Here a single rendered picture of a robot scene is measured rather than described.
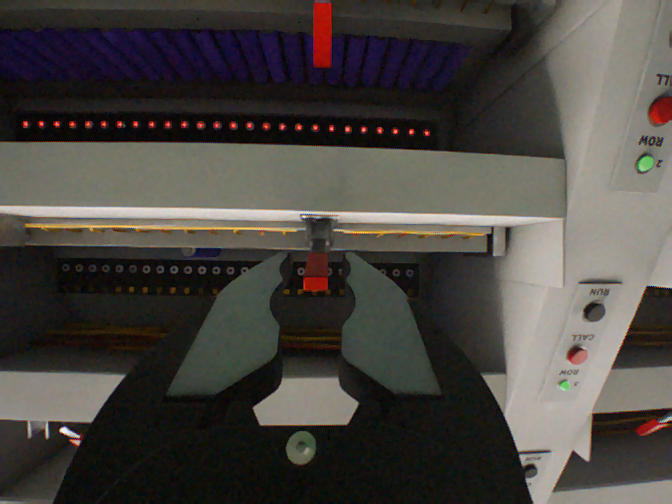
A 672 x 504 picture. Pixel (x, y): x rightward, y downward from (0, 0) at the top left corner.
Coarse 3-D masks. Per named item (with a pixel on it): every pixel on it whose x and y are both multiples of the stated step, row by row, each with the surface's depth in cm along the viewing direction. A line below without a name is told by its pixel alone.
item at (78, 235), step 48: (48, 240) 21; (96, 240) 21; (144, 240) 21; (192, 240) 21; (240, 240) 21; (288, 240) 22; (336, 240) 22; (384, 240) 22; (432, 240) 22; (480, 240) 22
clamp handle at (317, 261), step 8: (320, 240) 18; (312, 248) 16; (320, 248) 16; (312, 256) 14; (320, 256) 14; (312, 264) 13; (320, 264) 13; (312, 272) 12; (320, 272) 12; (304, 280) 12; (312, 280) 12; (320, 280) 12; (304, 288) 12; (312, 288) 12; (320, 288) 12
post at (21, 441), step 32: (0, 96) 29; (0, 128) 29; (0, 288) 30; (32, 288) 33; (0, 320) 30; (32, 320) 33; (64, 320) 38; (0, 352) 30; (0, 448) 29; (32, 448) 33; (0, 480) 29
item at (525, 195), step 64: (0, 192) 15; (64, 192) 15; (128, 192) 16; (192, 192) 16; (256, 192) 16; (320, 192) 16; (384, 192) 16; (448, 192) 17; (512, 192) 17; (0, 256) 29; (64, 256) 33; (128, 256) 34; (256, 256) 35; (384, 256) 36; (448, 256) 34; (512, 256) 22
